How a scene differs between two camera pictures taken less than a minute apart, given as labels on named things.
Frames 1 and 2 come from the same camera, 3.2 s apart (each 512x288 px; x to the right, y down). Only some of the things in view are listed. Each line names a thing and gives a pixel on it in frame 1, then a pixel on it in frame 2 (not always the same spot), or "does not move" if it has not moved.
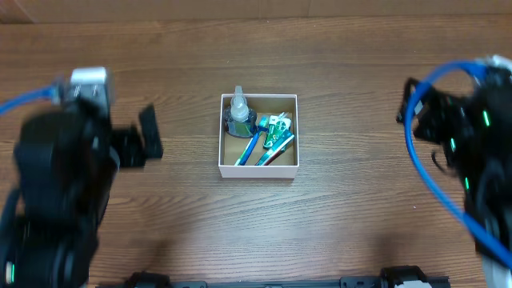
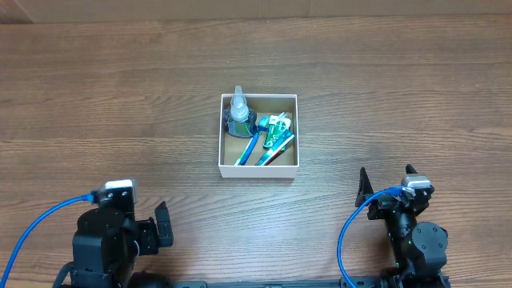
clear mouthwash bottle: (240, 120) does not move
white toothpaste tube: (280, 146) does not move
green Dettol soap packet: (278, 126) does not move
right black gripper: (442, 114) to (382, 206)
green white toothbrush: (238, 162) does not move
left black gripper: (125, 140) to (150, 242)
